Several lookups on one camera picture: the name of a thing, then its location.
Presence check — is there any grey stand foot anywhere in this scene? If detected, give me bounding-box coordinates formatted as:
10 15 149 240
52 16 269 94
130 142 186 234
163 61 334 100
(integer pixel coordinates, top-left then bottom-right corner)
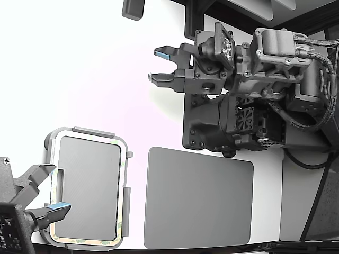
121 0 146 21

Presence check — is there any black border rail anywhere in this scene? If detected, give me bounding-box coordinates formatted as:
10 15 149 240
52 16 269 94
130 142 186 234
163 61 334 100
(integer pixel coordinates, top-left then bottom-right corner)
169 0 339 38

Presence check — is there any black idle gripper camera module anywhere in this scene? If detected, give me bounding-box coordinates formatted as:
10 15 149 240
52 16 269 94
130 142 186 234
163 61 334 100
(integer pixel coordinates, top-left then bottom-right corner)
0 202 37 254

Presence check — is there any grey plastic frame holder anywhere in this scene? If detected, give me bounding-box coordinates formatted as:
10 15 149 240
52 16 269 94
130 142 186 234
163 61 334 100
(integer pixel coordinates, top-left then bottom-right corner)
43 126 133 252

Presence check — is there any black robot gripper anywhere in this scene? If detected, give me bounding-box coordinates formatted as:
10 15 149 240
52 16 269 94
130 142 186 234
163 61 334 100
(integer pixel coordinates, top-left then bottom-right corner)
147 29 235 95

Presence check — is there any thin black cable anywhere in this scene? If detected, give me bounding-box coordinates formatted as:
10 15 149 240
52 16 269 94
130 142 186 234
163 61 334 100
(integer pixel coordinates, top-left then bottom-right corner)
284 149 332 170

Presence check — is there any grey idle gripper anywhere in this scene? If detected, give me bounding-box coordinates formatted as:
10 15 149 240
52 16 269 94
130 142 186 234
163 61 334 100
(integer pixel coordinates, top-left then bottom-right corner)
0 156 72 231

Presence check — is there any grey background panel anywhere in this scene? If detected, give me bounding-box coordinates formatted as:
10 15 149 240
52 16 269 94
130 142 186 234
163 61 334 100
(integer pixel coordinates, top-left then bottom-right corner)
274 0 299 10
227 0 274 22

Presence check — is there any braided black cable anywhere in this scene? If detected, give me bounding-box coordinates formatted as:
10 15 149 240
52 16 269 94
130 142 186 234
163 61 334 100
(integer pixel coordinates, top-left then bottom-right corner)
267 49 339 130
292 33 339 47

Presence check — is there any black textured side panel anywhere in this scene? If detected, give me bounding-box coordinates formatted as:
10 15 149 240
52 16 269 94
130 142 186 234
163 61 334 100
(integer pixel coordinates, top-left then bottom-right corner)
299 156 339 242

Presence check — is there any dark panel with pale rim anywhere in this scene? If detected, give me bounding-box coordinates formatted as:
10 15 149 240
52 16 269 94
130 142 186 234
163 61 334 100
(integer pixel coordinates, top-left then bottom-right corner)
49 133 128 246

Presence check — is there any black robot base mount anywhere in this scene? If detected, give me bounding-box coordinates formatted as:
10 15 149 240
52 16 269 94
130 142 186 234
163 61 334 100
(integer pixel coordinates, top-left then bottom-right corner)
182 94 236 159

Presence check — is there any dark grey rectangular mat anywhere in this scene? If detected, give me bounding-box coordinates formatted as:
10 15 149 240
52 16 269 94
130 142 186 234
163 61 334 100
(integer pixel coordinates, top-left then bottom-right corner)
143 147 254 249

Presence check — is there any black six-joint robot arm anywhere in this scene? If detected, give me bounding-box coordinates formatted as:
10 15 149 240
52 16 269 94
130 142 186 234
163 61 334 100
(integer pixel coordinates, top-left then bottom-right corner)
217 28 339 157

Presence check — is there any black stand foot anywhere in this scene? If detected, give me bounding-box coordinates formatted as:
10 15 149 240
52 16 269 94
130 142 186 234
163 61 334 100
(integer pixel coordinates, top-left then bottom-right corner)
184 0 205 40

